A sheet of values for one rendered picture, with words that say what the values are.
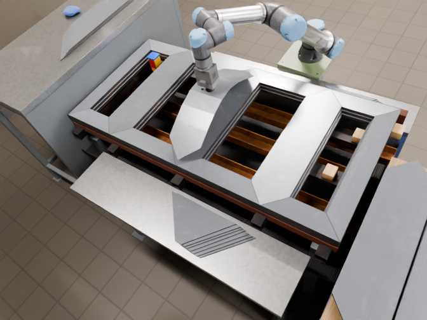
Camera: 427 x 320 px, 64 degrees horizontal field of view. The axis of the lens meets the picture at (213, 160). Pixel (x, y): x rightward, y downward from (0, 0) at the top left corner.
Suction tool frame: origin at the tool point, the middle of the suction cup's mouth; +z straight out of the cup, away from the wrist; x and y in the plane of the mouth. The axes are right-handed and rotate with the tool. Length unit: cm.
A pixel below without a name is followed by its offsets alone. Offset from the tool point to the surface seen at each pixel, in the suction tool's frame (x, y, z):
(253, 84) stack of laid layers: 25.9, 8.2, 15.8
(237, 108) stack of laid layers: 7.1, 9.0, 15.7
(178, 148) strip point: -29.6, -2.0, 10.9
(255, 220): -41, 43, 24
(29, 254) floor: -105, -111, 101
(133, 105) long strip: -12, -46, 15
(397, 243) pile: -30, 95, 17
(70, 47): -3, -92, -6
